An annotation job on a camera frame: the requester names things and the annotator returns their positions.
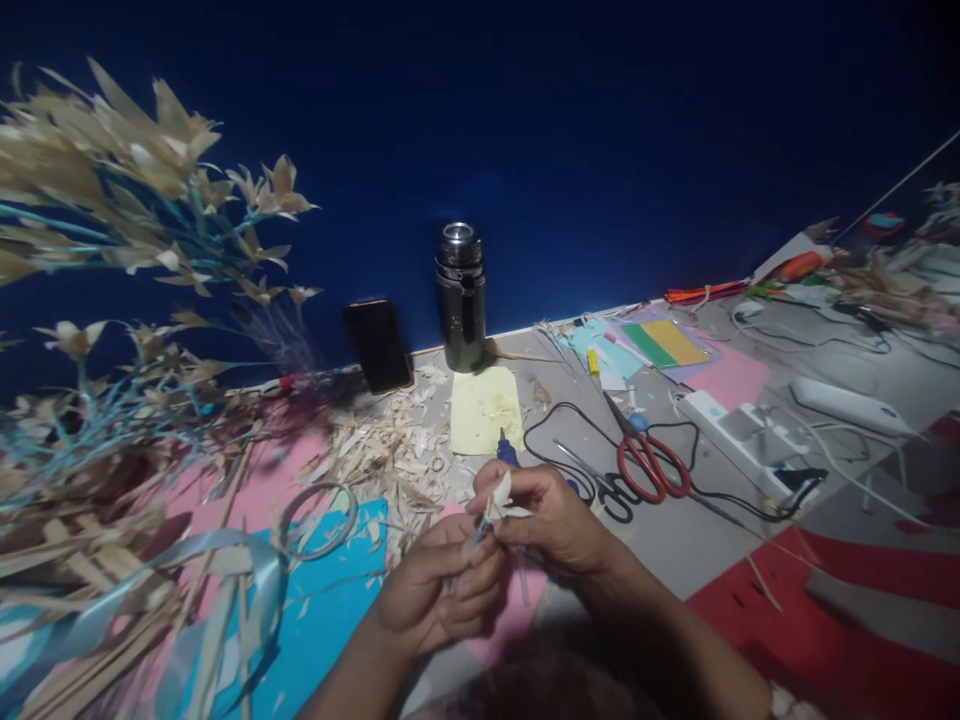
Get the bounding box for white power strip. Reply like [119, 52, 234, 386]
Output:
[677, 389, 831, 514]

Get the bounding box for black handled scissors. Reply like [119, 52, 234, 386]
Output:
[552, 437, 637, 525]

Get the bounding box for black smartphone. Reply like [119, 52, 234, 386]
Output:
[342, 297, 416, 397]

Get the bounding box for pile of straw strips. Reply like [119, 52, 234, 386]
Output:
[0, 419, 260, 720]

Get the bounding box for straw flower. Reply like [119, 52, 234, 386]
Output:
[463, 469, 535, 610]

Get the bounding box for light blue ribbon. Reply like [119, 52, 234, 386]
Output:
[0, 527, 291, 680]

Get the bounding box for steel thermos flask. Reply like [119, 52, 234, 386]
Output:
[434, 221, 488, 375]

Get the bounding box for red pen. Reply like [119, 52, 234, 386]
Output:
[257, 367, 363, 400]

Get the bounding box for white cable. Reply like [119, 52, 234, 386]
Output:
[779, 404, 939, 528]

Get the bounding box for clear tape roll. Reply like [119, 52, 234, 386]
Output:
[280, 481, 361, 563]

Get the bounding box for person's left fingers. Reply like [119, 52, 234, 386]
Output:
[440, 517, 508, 625]

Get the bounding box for bunch of straw flowers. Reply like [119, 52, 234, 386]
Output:
[0, 55, 325, 526]

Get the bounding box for red handled scissors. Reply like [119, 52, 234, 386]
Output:
[598, 388, 692, 505]

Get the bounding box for red foam mat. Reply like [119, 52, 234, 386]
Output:
[685, 419, 960, 720]

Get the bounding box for bundle of orange pipe cleaners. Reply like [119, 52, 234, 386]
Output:
[662, 278, 790, 307]

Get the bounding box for black cable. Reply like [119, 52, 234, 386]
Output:
[521, 401, 798, 526]

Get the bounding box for orange bottle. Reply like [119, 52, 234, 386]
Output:
[775, 250, 828, 283]

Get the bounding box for person's right fingers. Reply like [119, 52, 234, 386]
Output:
[467, 458, 558, 561]

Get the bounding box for thin straw stick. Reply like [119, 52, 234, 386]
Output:
[745, 553, 783, 613]

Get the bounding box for white oblong device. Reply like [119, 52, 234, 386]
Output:
[790, 375, 915, 441]

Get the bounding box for heap of dried straw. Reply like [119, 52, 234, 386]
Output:
[821, 178, 960, 335]

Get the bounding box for pale yellow sheet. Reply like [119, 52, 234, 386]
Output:
[449, 366, 527, 457]

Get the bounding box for stack of coloured paper sheets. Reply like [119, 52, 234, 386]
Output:
[558, 302, 774, 415]

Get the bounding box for person's left hand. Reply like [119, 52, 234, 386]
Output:
[374, 514, 507, 658]

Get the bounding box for pile of straw shavings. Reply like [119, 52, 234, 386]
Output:
[298, 364, 483, 558]

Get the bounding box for person's right hand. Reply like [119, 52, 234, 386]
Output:
[467, 458, 625, 580]

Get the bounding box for pink foam sheet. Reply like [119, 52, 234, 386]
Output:
[104, 419, 346, 541]

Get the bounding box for blue paper sheet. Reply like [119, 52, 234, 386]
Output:
[178, 497, 393, 720]

